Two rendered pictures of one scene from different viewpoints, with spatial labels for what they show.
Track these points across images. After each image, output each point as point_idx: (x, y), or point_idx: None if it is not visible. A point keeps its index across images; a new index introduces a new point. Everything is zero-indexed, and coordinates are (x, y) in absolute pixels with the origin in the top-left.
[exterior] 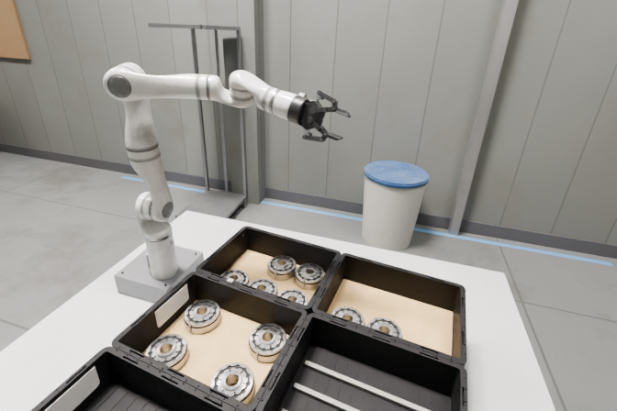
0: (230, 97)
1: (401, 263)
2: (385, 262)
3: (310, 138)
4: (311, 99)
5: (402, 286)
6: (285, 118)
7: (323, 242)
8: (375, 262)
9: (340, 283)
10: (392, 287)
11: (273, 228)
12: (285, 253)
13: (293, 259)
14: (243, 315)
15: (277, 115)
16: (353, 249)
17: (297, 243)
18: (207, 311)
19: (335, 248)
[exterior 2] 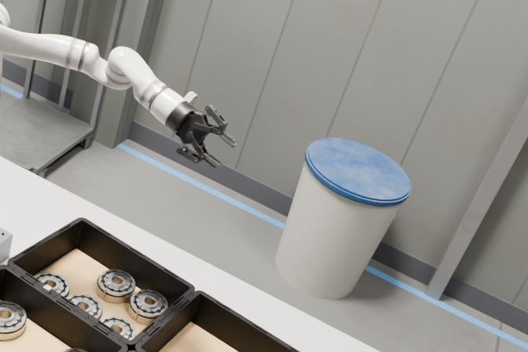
0: (105, 75)
1: (286, 322)
2: (263, 315)
3: (185, 154)
4: (198, 111)
5: (258, 350)
6: (162, 122)
7: (188, 262)
8: (233, 313)
9: (183, 327)
10: (246, 348)
11: (120, 221)
12: (125, 269)
13: (133, 279)
14: (53, 332)
15: (155, 116)
16: (227, 283)
17: (144, 261)
18: (11, 316)
19: (202, 275)
